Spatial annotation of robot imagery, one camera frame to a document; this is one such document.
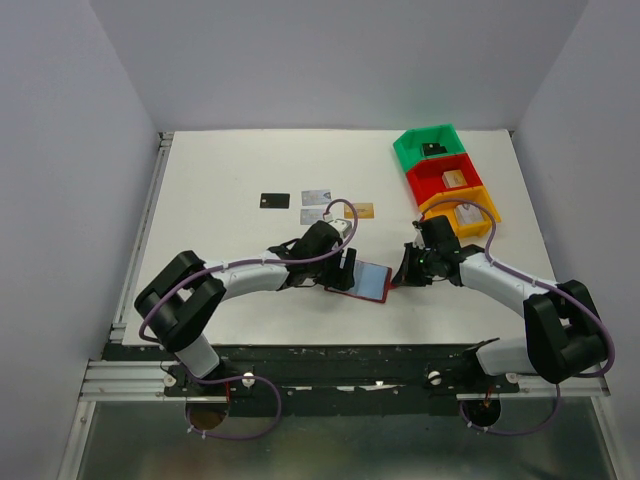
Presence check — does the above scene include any red leather card holder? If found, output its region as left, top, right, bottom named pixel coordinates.
left=324, top=260, right=392, bottom=304

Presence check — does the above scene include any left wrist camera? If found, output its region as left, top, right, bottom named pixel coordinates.
left=323, top=213, right=353, bottom=240

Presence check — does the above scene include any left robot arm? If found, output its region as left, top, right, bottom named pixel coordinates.
left=134, top=218, right=356, bottom=395

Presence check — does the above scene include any gold credit card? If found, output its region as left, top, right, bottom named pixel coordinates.
left=344, top=203, right=375, bottom=220

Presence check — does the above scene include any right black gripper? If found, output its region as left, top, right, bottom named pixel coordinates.
left=393, top=241, right=439, bottom=287

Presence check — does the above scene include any black item in green bin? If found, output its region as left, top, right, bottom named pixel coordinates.
left=422, top=143, right=448, bottom=157

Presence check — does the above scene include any green plastic bin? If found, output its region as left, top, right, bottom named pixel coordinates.
left=393, top=124, right=466, bottom=172

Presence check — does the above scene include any aluminium rail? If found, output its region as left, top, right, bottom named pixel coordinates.
left=107, top=131, right=175, bottom=344
left=79, top=361, right=611, bottom=403

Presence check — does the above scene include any red plastic bin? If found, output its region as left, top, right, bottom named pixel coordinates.
left=406, top=153, right=483, bottom=204

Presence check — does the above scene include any aluminium front rail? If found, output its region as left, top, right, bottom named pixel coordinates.
left=79, top=361, right=611, bottom=403

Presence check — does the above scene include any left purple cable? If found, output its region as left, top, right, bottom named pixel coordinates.
left=138, top=198, right=358, bottom=441

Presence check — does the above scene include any black credit card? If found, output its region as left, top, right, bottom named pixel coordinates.
left=260, top=192, right=290, bottom=209

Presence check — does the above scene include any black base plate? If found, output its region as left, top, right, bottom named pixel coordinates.
left=101, top=343, right=542, bottom=423

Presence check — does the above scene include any aluminium left side rail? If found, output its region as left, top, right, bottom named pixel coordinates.
left=107, top=131, right=175, bottom=344

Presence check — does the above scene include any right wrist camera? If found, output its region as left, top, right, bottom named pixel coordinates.
left=412, top=220, right=426, bottom=250

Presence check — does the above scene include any tan box in red bin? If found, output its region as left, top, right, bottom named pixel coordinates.
left=442, top=170, right=467, bottom=189

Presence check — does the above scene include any white box in yellow bin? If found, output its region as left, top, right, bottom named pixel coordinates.
left=454, top=203, right=484, bottom=226

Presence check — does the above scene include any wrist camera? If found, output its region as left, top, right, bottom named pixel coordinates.
left=412, top=220, right=426, bottom=250
left=323, top=213, right=353, bottom=240

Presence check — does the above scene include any yellow plastic bin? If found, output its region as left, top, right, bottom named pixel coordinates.
left=419, top=186, right=501, bottom=238

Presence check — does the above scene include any white VIP card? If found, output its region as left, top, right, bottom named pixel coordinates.
left=301, top=189, right=332, bottom=207
left=299, top=208, right=325, bottom=225

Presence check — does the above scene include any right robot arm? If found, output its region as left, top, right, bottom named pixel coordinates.
left=391, top=215, right=609, bottom=392

